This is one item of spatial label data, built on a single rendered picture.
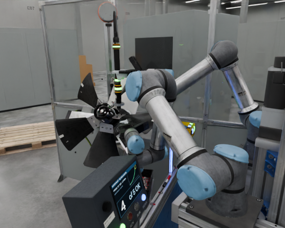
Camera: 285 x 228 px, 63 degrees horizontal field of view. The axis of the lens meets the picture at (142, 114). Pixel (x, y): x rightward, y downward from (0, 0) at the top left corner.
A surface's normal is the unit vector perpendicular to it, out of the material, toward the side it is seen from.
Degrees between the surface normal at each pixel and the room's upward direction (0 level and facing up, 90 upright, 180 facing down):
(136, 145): 90
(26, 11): 90
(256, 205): 0
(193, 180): 95
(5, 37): 90
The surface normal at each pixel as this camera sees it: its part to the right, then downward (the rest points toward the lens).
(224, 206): -0.43, -0.04
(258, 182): -0.61, 0.23
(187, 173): -0.75, 0.27
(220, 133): -0.40, 0.27
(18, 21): 0.65, 0.21
